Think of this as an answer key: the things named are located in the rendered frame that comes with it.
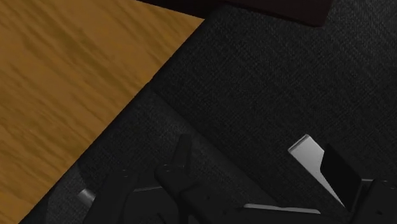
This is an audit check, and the dark robot stand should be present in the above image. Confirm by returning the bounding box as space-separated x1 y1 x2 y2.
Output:
136 0 335 27

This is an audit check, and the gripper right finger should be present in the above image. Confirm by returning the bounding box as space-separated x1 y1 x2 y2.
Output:
287 133 397 224

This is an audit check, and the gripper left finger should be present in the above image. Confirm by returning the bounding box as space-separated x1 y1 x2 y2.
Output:
76 133 203 224

